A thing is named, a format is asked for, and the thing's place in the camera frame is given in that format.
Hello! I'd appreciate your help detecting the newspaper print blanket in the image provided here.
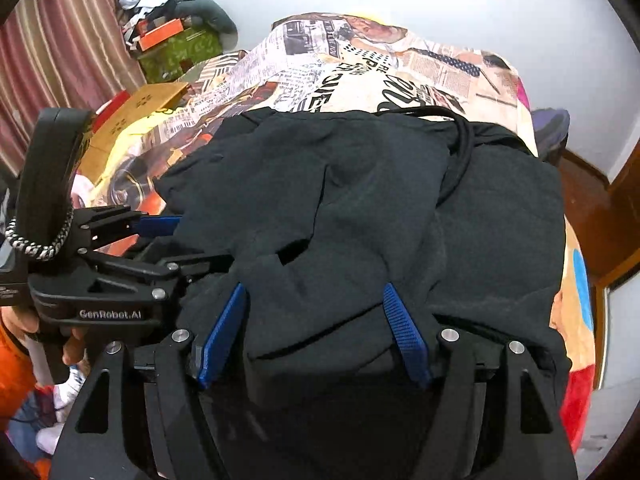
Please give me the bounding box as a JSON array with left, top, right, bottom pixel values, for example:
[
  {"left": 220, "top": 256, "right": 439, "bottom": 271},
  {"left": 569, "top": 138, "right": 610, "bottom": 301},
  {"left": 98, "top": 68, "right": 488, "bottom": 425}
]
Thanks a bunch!
[{"left": 75, "top": 10, "right": 596, "bottom": 456}]

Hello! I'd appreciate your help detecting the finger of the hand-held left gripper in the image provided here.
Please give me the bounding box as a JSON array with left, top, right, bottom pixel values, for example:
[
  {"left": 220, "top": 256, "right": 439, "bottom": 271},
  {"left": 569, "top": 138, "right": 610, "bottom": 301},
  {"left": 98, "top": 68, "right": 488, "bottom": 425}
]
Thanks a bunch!
[
  {"left": 90, "top": 250, "right": 236, "bottom": 302},
  {"left": 82, "top": 205, "right": 183, "bottom": 253}
]

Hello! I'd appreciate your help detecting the purple backpack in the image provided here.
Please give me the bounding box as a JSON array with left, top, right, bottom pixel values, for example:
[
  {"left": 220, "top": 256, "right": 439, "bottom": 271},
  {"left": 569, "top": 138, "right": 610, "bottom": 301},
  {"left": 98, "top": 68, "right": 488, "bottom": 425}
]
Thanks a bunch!
[{"left": 530, "top": 108, "right": 571, "bottom": 163}]

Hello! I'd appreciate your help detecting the red box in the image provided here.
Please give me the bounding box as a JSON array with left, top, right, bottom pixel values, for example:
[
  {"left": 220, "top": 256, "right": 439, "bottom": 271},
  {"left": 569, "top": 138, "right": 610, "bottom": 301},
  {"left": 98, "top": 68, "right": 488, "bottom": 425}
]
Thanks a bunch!
[{"left": 92, "top": 91, "right": 131, "bottom": 121}]

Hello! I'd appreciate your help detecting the grey pillow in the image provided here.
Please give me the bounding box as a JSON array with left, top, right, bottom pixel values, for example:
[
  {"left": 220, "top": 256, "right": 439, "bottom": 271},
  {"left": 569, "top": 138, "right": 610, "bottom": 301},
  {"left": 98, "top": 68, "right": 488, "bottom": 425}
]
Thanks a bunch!
[{"left": 170, "top": 0, "right": 238, "bottom": 36}]

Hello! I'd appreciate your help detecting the wooden folding lap table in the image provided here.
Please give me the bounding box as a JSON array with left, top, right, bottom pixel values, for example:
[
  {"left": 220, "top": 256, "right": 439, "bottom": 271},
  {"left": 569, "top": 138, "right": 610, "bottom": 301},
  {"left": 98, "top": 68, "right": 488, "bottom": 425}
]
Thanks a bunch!
[{"left": 80, "top": 82, "right": 188, "bottom": 181}]

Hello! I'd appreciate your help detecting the black zip hoodie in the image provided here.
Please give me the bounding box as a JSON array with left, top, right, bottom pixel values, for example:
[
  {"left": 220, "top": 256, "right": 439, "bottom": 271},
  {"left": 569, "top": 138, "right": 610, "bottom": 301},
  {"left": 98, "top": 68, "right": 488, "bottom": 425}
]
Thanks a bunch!
[{"left": 150, "top": 107, "right": 573, "bottom": 480}]

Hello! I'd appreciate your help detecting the black white wrist cord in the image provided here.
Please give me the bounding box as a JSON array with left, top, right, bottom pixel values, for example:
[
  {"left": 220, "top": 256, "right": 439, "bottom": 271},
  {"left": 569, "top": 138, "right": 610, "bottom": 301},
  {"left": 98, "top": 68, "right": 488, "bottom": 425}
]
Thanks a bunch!
[{"left": 5, "top": 205, "right": 76, "bottom": 262}]

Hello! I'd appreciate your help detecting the orange box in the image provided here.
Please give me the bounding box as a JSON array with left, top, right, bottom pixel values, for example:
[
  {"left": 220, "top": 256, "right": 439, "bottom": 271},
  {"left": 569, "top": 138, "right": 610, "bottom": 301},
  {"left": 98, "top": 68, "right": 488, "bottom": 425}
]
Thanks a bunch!
[{"left": 137, "top": 19, "right": 183, "bottom": 52}]

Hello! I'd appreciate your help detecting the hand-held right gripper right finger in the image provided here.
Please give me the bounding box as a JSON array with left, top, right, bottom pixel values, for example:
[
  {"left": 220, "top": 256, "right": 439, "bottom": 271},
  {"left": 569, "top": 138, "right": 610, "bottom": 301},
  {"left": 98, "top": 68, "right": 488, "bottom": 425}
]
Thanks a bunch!
[{"left": 382, "top": 282, "right": 581, "bottom": 480}]

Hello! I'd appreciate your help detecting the striped brown curtain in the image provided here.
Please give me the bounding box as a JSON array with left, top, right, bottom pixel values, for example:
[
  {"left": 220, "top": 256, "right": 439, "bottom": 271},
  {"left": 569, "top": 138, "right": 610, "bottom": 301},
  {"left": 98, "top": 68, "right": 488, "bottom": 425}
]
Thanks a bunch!
[{"left": 0, "top": 0, "right": 148, "bottom": 176}]

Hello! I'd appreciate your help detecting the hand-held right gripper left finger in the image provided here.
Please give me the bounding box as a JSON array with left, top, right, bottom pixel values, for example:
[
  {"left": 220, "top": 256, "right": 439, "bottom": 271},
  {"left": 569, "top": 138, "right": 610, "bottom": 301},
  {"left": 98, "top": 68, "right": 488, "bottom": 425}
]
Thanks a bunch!
[{"left": 52, "top": 282, "right": 249, "bottom": 480}]

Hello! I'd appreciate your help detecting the person's left hand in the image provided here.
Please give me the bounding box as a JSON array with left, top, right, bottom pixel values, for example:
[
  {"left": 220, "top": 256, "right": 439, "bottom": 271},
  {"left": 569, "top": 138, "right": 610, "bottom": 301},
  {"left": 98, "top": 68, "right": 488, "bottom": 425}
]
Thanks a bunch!
[{"left": 0, "top": 306, "right": 90, "bottom": 367}]

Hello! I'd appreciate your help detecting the wooden door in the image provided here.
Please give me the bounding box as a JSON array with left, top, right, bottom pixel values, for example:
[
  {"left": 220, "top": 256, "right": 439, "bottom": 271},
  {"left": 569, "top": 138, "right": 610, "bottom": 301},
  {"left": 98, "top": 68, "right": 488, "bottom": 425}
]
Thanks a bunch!
[{"left": 590, "top": 140, "right": 640, "bottom": 288}]

